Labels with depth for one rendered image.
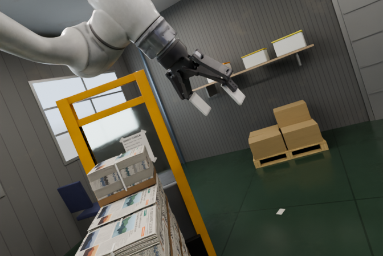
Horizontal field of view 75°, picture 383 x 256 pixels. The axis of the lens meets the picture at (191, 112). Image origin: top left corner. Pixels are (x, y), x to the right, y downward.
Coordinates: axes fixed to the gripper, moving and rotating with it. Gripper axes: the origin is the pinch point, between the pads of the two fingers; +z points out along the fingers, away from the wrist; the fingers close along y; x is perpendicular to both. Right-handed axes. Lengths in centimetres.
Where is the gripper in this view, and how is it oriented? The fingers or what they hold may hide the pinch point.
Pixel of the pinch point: (221, 104)
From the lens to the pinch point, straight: 66.4
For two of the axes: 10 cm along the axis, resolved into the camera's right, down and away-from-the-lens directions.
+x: 4.7, -7.3, 5.0
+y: 5.5, -2.0, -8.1
